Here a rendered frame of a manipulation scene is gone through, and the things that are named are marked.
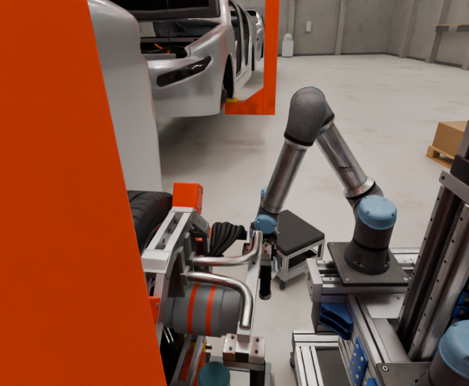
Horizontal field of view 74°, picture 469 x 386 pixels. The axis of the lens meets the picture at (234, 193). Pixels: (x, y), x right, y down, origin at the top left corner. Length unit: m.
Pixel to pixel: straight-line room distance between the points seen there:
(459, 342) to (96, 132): 0.71
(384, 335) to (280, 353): 0.88
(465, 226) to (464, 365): 0.28
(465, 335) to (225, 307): 0.52
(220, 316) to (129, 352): 0.66
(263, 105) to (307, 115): 3.37
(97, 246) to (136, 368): 0.11
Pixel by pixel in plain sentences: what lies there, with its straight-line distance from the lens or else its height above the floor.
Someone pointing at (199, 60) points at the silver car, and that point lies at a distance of 3.27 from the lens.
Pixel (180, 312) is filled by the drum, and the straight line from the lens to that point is 0.90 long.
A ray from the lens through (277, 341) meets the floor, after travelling 1.95.
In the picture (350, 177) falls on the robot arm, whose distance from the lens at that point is 1.15.
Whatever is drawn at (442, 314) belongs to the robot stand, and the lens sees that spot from 1.00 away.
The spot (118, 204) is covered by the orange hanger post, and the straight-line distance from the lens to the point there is 0.19.
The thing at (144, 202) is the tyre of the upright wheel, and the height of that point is 1.18.
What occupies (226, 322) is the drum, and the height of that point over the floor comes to 0.87.
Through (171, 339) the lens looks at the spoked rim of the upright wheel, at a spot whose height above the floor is 0.62.
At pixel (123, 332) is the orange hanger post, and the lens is 0.22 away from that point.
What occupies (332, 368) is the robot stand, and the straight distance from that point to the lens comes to 1.65.
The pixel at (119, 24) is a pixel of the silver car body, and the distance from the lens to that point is 1.38.
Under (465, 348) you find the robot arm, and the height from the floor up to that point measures 1.04.
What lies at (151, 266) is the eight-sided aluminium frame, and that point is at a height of 1.11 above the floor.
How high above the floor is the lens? 1.56
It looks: 28 degrees down
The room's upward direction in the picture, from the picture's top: 1 degrees counter-clockwise
